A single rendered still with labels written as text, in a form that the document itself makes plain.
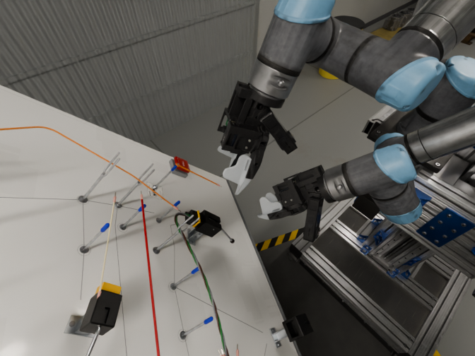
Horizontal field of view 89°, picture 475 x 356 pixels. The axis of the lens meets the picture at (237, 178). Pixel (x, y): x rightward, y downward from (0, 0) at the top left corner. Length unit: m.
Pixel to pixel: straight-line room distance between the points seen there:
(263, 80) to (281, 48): 0.05
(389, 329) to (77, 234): 1.53
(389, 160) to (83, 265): 0.57
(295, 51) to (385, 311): 1.53
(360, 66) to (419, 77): 0.08
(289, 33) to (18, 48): 1.80
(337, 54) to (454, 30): 0.14
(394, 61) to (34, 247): 0.60
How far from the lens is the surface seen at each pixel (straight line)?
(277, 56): 0.40
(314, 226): 0.59
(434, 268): 1.96
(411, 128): 0.95
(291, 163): 2.32
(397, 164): 0.51
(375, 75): 0.43
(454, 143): 0.65
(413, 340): 1.74
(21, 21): 2.01
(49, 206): 0.55
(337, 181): 0.53
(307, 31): 0.40
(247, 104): 0.43
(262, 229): 1.91
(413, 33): 0.46
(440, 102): 0.90
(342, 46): 0.46
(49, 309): 0.48
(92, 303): 0.43
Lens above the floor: 1.71
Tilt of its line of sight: 53 degrees down
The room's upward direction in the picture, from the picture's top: straight up
